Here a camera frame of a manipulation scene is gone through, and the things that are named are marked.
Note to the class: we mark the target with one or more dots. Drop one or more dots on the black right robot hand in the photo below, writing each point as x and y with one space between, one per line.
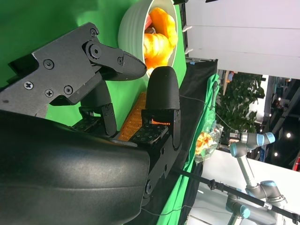
70 175

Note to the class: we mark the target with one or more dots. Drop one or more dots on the grey-green bowl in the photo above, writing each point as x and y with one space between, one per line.
131 23

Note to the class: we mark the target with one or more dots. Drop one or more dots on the chocolate brown layer cake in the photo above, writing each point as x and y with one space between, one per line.
150 30

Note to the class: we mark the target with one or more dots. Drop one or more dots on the coral pink layer cake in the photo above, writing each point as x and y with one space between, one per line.
149 21

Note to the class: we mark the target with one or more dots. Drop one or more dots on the grey blue-jointed robot arm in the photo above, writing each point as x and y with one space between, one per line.
246 171

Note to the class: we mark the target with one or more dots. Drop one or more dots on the orange wicker basket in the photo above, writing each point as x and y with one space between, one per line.
133 117

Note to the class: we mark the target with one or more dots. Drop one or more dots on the plastic bag with bread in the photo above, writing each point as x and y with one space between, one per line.
206 143

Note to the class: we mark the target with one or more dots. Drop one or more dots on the green backdrop cloth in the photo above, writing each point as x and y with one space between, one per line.
185 187

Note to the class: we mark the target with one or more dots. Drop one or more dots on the black pole with clamps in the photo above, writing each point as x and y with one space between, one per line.
212 184

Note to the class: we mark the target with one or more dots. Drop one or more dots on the black backdrop cloth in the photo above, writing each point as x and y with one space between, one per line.
194 77

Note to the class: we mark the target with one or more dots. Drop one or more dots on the green tablecloth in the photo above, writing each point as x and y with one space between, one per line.
47 18

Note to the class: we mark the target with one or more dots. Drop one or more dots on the green leafy plant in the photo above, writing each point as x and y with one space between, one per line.
236 100

